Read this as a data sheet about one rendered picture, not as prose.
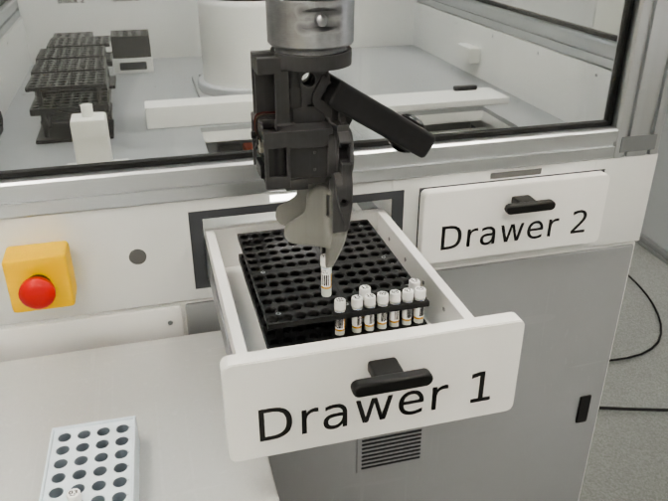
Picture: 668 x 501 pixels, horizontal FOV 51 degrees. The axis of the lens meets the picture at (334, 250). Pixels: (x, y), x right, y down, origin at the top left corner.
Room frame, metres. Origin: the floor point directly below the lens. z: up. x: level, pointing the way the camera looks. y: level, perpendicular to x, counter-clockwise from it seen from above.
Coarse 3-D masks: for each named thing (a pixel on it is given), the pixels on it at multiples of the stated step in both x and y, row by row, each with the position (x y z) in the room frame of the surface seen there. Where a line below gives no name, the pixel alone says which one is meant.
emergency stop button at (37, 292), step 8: (32, 280) 0.70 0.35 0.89; (40, 280) 0.70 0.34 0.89; (48, 280) 0.71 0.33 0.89; (24, 288) 0.69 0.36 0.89; (32, 288) 0.69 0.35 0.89; (40, 288) 0.69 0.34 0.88; (48, 288) 0.70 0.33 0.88; (24, 296) 0.69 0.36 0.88; (32, 296) 0.69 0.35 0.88; (40, 296) 0.69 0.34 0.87; (48, 296) 0.70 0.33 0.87; (24, 304) 0.69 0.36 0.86; (32, 304) 0.69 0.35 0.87; (40, 304) 0.69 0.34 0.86; (48, 304) 0.70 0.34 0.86
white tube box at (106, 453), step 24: (72, 432) 0.55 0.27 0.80; (96, 432) 0.55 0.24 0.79; (120, 432) 0.56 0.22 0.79; (48, 456) 0.52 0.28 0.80; (72, 456) 0.52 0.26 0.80; (96, 456) 0.52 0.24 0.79; (120, 456) 0.53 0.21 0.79; (48, 480) 0.49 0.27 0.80; (72, 480) 0.49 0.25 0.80; (96, 480) 0.49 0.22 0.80; (120, 480) 0.49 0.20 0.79
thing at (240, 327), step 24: (360, 216) 0.89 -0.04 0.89; (384, 216) 0.88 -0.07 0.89; (216, 240) 0.80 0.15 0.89; (384, 240) 0.86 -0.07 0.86; (408, 240) 0.80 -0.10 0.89; (216, 264) 0.74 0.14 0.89; (240, 264) 0.84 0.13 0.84; (408, 264) 0.77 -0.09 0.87; (216, 288) 0.71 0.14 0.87; (240, 288) 0.78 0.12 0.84; (432, 288) 0.70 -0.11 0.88; (240, 312) 0.72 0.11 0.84; (432, 312) 0.69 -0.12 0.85; (456, 312) 0.63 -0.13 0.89; (240, 336) 0.58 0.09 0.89
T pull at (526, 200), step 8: (512, 200) 0.91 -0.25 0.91; (520, 200) 0.89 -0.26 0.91; (528, 200) 0.89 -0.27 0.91; (544, 200) 0.89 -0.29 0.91; (552, 200) 0.89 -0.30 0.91; (504, 208) 0.88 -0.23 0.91; (512, 208) 0.87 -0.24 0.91; (520, 208) 0.87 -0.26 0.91; (528, 208) 0.88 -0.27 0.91; (536, 208) 0.88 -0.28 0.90; (544, 208) 0.88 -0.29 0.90; (552, 208) 0.89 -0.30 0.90
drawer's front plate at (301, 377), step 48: (384, 336) 0.53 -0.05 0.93; (432, 336) 0.54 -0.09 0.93; (480, 336) 0.55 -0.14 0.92; (240, 384) 0.49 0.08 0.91; (288, 384) 0.50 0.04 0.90; (336, 384) 0.51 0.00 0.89; (432, 384) 0.54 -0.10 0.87; (240, 432) 0.49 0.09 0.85; (288, 432) 0.50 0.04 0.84; (336, 432) 0.51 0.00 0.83; (384, 432) 0.52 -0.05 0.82
